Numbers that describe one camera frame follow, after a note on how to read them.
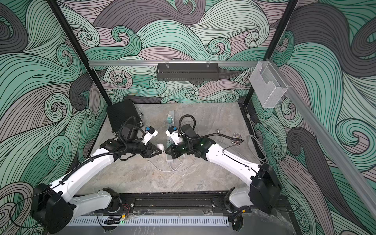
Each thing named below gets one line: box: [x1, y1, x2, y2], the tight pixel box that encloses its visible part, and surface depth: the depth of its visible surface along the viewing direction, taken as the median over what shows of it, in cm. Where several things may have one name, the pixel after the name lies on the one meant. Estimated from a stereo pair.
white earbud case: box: [156, 142, 165, 151], surface depth 75 cm
